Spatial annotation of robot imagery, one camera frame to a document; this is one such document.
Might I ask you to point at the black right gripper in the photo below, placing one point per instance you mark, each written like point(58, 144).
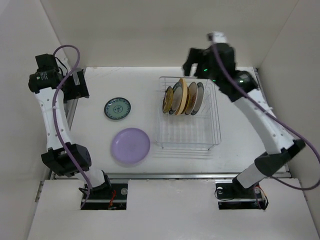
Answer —
point(195, 56)

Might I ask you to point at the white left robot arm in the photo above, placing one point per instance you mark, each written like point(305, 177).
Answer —
point(63, 156)

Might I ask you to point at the beige yellow plate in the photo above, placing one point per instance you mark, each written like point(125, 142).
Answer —
point(183, 96)

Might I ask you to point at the aluminium table edge rail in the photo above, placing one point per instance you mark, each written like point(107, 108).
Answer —
point(274, 136)

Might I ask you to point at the white wire dish rack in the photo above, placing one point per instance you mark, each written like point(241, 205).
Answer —
point(188, 115)

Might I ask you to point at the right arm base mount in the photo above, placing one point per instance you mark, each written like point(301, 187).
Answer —
point(233, 197)

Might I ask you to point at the white plate orange sunburst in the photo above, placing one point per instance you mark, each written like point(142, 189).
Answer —
point(193, 90)

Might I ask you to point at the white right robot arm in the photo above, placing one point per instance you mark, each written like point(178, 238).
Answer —
point(217, 63)

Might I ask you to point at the teal patterned plate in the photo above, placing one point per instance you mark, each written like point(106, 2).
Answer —
point(117, 108)

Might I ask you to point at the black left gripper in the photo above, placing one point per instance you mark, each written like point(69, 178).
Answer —
point(78, 91)

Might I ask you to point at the dark yellow patterned plate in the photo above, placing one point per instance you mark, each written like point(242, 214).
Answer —
point(167, 100)

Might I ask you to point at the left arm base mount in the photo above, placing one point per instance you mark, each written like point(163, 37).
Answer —
point(113, 199)

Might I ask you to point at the purple plastic plate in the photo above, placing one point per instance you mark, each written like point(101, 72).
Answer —
point(130, 146)

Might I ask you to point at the white plate dark lettered rim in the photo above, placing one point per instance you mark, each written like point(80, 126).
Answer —
point(177, 97)

